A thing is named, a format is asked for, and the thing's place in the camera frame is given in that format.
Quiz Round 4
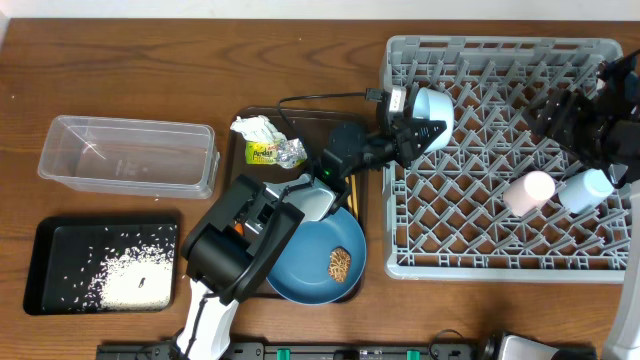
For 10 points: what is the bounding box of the light blue bowl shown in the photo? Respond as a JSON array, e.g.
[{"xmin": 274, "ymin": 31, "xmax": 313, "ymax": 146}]
[{"xmin": 412, "ymin": 88, "xmax": 454, "ymax": 153}]

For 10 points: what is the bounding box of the light blue cup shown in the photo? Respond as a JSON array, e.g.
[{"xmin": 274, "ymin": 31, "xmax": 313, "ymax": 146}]
[{"xmin": 558, "ymin": 169, "xmax": 614, "ymax": 214}]

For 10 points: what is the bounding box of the pink cup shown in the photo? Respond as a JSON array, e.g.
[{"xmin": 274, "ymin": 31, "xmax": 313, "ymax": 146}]
[{"xmin": 503, "ymin": 171, "xmax": 556, "ymax": 217}]

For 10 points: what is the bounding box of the green foil wrapper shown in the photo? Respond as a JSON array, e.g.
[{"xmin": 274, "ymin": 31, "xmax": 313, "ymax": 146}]
[{"xmin": 245, "ymin": 139, "xmax": 307, "ymax": 169}]

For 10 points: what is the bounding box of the white tissue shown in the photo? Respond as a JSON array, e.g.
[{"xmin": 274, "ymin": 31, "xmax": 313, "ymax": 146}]
[{"xmin": 230, "ymin": 115, "xmax": 287, "ymax": 147}]

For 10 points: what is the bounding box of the white rice pile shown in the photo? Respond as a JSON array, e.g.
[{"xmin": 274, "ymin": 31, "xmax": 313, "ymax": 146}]
[{"xmin": 53, "ymin": 221, "xmax": 179, "ymax": 312}]

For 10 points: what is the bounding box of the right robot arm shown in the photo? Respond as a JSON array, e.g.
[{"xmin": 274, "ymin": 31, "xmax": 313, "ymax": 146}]
[{"xmin": 524, "ymin": 50, "xmax": 639, "ymax": 359}]

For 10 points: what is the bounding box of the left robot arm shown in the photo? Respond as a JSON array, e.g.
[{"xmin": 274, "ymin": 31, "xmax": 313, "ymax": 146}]
[{"xmin": 172, "ymin": 87, "xmax": 454, "ymax": 359}]

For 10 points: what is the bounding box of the grey dishwasher rack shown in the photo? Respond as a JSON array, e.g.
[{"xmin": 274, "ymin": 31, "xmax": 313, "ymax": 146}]
[{"xmin": 380, "ymin": 35, "xmax": 632, "ymax": 283}]

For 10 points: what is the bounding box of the black waste tray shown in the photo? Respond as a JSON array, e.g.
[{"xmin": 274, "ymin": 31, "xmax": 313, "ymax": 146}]
[{"xmin": 23, "ymin": 214, "xmax": 179, "ymax": 316}]

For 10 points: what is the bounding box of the right wooden chopstick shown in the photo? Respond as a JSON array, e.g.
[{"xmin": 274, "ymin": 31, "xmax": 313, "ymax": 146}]
[{"xmin": 350, "ymin": 175, "xmax": 359, "ymax": 220}]

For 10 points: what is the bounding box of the dark brown serving tray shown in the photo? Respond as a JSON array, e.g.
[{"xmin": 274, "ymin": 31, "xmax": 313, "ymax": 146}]
[{"xmin": 214, "ymin": 105, "xmax": 371, "ymax": 304}]

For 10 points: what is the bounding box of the brown mushroom piece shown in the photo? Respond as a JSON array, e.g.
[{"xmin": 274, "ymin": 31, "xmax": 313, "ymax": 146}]
[{"xmin": 328, "ymin": 247, "xmax": 351, "ymax": 283}]

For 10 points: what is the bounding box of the blue plate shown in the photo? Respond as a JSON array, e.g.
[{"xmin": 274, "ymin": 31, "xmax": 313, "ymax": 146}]
[{"xmin": 267, "ymin": 208, "xmax": 367, "ymax": 305}]

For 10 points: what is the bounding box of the orange carrot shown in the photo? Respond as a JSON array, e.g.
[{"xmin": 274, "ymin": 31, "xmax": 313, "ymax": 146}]
[{"xmin": 234, "ymin": 223, "xmax": 245, "ymax": 236}]

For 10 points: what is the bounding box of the clear plastic bin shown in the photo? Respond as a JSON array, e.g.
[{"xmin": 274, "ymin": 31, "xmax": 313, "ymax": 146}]
[{"xmin": 38, "ymin": 115, "xmax": 220, "ymax": 199}]

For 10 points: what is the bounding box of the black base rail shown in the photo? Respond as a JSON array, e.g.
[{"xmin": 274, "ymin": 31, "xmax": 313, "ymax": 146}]
[{"xmin": 95, "ymin": 342, "xmax": 479, "ymax": 360}]

